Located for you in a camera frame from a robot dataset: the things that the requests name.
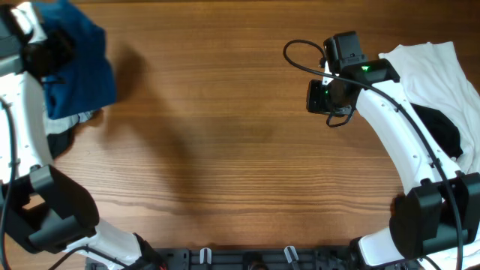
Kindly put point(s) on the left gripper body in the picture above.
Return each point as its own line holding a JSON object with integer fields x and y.
{"x": 58, "y": 50}

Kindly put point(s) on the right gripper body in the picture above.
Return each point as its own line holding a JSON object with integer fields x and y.
{"x": 324, "y": 99}

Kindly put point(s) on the blue t-shirt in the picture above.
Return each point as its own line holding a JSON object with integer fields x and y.
{"x": 86, "y": 82}

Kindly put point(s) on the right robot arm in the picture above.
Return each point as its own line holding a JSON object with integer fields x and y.
{"x": 435, "y": 219}

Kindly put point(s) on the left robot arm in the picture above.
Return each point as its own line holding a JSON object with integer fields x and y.
{"x": 42, "y": 209}

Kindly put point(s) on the light blue denim shorts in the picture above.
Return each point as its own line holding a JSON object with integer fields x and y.
{"x": 58, "y": 126}

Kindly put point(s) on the black garment under denim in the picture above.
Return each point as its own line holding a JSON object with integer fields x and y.
{"x": 60, "y": 142}

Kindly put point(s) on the white garment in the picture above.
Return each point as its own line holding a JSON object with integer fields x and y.
{"x": 432, "y": 77}

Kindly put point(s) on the black garment at right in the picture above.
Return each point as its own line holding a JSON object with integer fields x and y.
{"x": 442, "y": 129}

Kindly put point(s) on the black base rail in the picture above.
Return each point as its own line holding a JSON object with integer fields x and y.
{"x": 287, "y": 258}

